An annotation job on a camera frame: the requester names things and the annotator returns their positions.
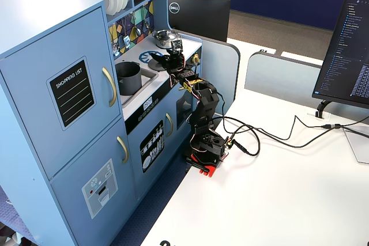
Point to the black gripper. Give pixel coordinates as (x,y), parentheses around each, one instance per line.
(168,61)

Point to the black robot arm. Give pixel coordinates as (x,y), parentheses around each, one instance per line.
(206,102)

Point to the gray sink basin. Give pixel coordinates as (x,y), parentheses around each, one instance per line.
(148,77)

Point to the gold stove knob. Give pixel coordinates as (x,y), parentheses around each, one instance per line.
(196,58)

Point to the steel ladle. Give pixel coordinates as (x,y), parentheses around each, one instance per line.
(138,31)

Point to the small steel spoon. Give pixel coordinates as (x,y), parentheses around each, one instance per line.
(146,25)

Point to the gray plastic pot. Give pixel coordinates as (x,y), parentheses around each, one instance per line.
(129,81)

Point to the steel slotted spatula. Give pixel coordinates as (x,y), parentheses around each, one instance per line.
(126,41)

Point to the steel skimmer spoon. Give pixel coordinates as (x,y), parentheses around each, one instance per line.
(116,50)

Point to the black Dell monitor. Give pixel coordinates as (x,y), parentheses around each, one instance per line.
(201,18)

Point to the gray desk divider panel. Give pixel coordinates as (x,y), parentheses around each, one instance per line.
(282,76)
(222,79)

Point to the black shopping list board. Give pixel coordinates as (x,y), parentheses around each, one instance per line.
(72,93)

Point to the blue dishwasher door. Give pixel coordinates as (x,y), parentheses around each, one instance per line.
(138,177)

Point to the blue toy kitchen unit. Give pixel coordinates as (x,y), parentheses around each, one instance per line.
(43,12)

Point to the gray ice dispenser sticker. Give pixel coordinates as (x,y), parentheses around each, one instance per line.
(100,188)

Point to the blue freezer door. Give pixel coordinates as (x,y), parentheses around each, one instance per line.
(75,177)

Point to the blue fridge door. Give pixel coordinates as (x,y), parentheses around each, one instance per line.
(34,142)

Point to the monitor showing code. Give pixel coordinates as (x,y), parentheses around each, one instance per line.
(346,50)

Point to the gray flat plate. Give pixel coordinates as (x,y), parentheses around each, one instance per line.
(359,145)

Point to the small wrist camera board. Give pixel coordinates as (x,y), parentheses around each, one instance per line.
(176,45)

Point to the red robot base mount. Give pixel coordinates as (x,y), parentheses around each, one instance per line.
(210,169)

